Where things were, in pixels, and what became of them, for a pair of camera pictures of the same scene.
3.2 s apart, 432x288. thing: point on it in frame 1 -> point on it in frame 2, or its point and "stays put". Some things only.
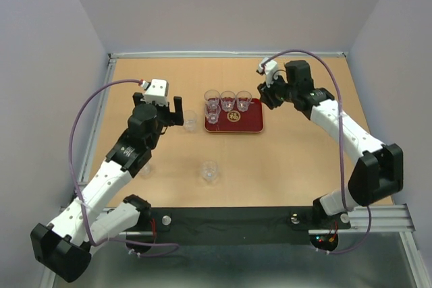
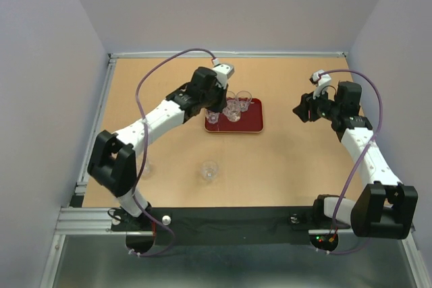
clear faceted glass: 212,110 stays put
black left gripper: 172,118 -> 222,101
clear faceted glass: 243,98 stays put
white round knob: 166,220 stays put
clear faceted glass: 209,170 stays put
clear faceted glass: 145,170 stays put
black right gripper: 266,94 -> 308,102
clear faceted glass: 228,100 stays put
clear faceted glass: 190,120 -> 232,110
